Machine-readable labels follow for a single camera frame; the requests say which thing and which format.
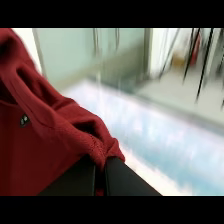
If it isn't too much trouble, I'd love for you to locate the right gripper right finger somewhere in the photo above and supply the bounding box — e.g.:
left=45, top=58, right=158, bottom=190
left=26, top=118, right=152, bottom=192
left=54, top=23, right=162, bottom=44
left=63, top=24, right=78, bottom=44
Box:
left=104, top=156, right=162, bottom=197

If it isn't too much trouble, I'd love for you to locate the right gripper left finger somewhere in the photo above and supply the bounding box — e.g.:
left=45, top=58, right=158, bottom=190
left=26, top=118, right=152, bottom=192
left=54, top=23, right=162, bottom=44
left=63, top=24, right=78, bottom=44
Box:
left=38, top=154, right=97, bottom=197

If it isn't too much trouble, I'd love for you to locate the red T-shirt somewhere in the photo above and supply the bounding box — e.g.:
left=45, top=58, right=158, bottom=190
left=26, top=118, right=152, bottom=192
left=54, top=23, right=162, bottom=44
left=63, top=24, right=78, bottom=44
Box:
left=0, top=28, right=126, bottom=197

